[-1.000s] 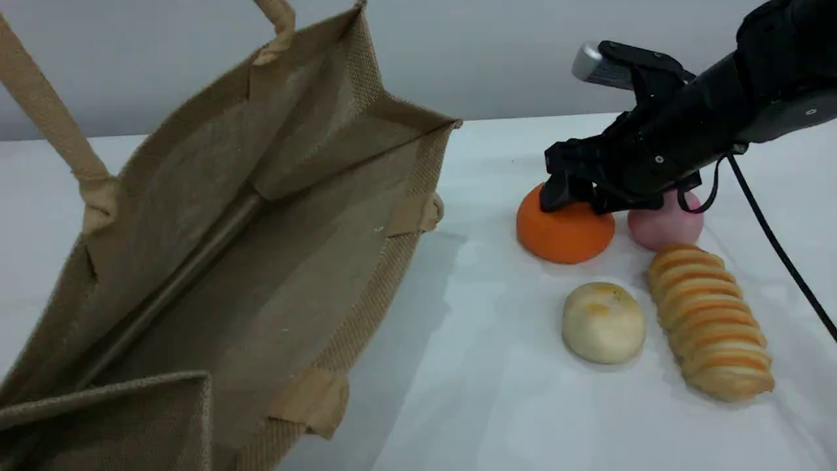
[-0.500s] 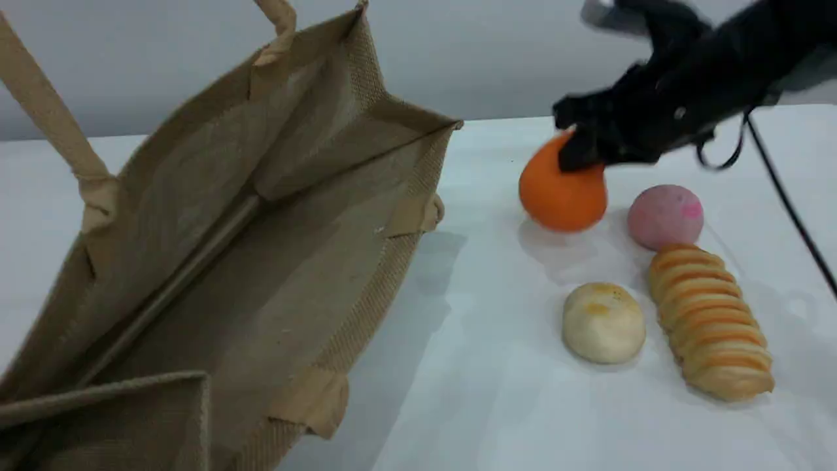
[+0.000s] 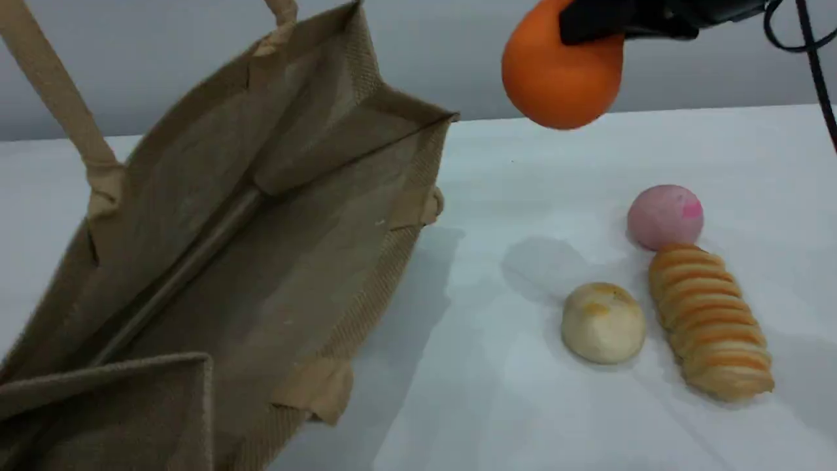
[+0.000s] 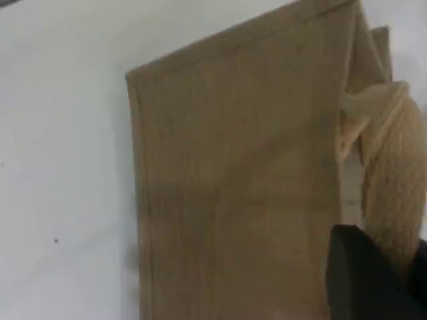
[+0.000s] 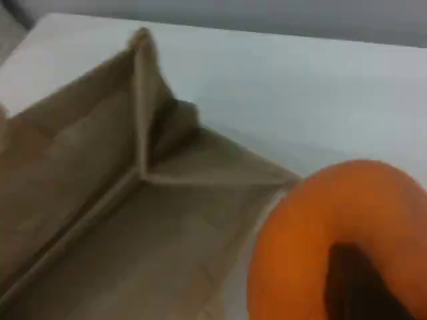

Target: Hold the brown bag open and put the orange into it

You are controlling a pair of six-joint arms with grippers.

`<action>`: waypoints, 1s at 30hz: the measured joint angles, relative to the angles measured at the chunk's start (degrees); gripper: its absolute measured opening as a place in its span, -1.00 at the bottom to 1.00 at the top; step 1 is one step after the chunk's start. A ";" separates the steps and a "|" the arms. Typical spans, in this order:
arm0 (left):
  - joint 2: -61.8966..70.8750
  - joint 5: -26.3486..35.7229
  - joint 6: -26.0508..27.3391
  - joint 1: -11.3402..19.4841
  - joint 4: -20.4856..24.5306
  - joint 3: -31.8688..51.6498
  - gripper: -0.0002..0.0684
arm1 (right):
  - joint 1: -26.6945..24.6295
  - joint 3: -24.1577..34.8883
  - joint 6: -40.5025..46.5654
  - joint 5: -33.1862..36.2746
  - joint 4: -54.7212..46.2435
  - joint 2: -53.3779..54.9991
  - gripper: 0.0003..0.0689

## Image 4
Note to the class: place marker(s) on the brown burlap tote bag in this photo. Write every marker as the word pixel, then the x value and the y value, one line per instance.
pixel 233 183

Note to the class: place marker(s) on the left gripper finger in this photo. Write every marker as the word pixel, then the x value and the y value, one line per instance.
pixel 422 283
pixel 360 283

